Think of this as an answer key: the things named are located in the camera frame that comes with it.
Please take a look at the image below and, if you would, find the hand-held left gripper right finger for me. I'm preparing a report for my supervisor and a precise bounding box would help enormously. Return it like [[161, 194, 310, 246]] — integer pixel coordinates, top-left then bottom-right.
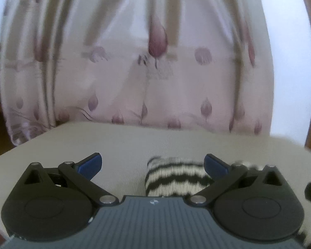
[[189, 154, 291, 206]]

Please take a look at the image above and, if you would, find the pink floral curtain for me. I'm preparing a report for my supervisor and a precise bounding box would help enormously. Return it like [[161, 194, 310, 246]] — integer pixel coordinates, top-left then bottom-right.
[[0, 0, 275, 147]]

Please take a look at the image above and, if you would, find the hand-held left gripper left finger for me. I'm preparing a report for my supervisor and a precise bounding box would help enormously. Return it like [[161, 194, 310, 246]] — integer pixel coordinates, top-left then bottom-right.
[[14, 152, 120, 206]]

